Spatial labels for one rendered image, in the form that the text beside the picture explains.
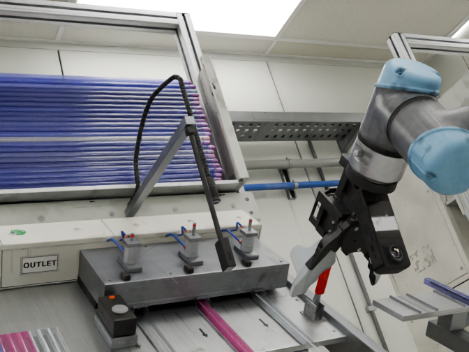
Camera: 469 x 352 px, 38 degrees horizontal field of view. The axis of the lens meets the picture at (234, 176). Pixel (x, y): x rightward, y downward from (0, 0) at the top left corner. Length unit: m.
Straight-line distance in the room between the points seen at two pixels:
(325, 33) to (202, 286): 3.01
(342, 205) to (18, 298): 0.54
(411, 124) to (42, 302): 0.65
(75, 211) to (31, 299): 0.22
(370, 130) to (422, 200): 1.21
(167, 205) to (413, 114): 0.67
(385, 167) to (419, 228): 1.22
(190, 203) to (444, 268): 0.91
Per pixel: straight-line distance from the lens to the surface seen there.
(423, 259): 2.10
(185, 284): 1.13
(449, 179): 0.78
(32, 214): 1.28
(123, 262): 1.13
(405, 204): 2.14
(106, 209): 1.32
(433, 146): 0.77
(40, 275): 1.19
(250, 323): 1.13
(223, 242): 0.98
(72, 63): 3.46
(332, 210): 0.95
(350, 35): 4.14
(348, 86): 4.20
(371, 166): 0.89
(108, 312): 1.03
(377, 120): 0.87
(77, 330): 1.07
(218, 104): 1.50
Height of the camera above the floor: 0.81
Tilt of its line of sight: 25 degrees up
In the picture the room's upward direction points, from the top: 17 degrees counter-clockwise
